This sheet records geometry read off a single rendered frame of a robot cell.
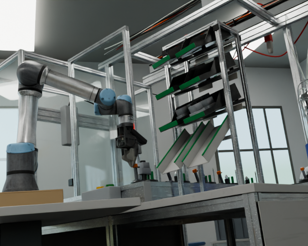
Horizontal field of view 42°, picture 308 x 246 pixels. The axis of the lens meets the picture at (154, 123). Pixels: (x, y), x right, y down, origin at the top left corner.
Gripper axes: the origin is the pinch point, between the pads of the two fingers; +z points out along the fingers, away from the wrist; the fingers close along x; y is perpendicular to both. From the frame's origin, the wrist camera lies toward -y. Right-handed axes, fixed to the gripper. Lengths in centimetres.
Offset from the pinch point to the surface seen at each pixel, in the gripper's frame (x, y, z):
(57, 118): -106, -29, -57
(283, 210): 75, 1, 30
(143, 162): 2.2, -5.4, -0.9
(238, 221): -65, -192, 30
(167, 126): 26.3, 1.3, -12.7
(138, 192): 13.4, 10.9, 15.4
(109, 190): 2.0, 17.7, 13.1
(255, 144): 53, -27, -1
